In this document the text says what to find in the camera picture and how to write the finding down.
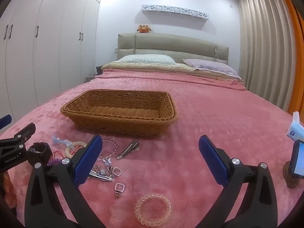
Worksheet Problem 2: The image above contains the white floral pillow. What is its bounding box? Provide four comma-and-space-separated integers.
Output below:
116, 54, 177, 65

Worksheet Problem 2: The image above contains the hanging pull cord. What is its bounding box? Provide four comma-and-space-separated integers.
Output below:
204, 19, 218, 60

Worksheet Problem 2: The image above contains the silver snap hair clip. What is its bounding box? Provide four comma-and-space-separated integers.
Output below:
89, 169, 113, 183

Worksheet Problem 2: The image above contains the brown wicker basket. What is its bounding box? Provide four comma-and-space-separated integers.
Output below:
60, 89, 177, 138

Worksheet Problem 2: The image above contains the clear blue hair clip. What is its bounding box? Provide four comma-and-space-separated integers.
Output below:
52, 135, 73, 147

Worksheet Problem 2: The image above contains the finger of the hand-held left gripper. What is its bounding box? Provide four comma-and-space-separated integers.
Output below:
0, 114, 12, 127
0, 123, 36, 172

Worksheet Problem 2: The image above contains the white cutout wall shelf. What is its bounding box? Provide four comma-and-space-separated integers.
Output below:
141, 4, 209, 19

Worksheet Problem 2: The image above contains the beige padded headboard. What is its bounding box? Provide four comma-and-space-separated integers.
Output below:
117, 33, 230, 65

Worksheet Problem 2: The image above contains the clear crystal bead bracelet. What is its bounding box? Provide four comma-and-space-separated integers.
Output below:
135, 193, 172, 226

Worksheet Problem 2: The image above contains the purple pillow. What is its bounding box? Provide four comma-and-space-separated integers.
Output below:
182, 59, 242, 79

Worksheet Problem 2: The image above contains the beige folded blanket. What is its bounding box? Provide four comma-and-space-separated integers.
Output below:
101, 62, 243, 82

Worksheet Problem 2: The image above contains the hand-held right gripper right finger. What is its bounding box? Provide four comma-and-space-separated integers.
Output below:
197, 135, 278, 228

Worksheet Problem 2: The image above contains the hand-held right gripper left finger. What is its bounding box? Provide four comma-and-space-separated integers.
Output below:
24, 135, 106, 228

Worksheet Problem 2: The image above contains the person's left hand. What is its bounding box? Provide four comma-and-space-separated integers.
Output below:
0, 171, 17, 209

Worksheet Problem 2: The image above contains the orange plush toy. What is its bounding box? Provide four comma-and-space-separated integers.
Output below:
136, 24, 153, 33

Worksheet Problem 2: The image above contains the pink bead bracelet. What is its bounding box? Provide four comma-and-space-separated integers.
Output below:
101, 140, 118, 158

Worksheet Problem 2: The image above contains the purple coil cord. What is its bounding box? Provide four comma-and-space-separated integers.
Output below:
46, 158, 63, 168

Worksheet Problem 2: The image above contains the square silver buckle clip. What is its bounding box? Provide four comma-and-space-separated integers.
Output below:
114, 183, 125, 200

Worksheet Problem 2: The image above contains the white wardrobe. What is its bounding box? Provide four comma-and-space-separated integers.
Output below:
0, 0, 104, 130

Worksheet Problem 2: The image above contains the orange curtain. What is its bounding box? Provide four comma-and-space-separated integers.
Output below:
277, 0, 304, 115

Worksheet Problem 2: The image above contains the silver duckbill hair clip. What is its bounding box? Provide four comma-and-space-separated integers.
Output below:
116, 140, 140, 160

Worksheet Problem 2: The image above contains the pink fleece blanket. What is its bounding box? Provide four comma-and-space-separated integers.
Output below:
0, 69, 304, 228

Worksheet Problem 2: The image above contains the white and blue tube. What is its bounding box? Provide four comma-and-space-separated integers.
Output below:
287, 112, 304, 141

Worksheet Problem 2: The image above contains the smartphone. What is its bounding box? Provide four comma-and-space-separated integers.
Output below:
288, 140, 304, 178

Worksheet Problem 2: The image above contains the white nightstand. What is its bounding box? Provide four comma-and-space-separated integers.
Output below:
86, 75, 102, 84

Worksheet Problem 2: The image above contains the cream bead bracelet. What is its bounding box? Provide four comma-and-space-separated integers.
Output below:
65, 141, 88, 158

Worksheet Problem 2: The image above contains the wooden phone stand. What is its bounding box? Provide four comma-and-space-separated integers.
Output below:
283, 161, 298, 189

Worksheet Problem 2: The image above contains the red cord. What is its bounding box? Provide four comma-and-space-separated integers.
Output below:
52, 148, 79, 159

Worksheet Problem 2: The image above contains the beige curtain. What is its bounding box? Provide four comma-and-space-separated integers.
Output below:
234, 0, 298, 112

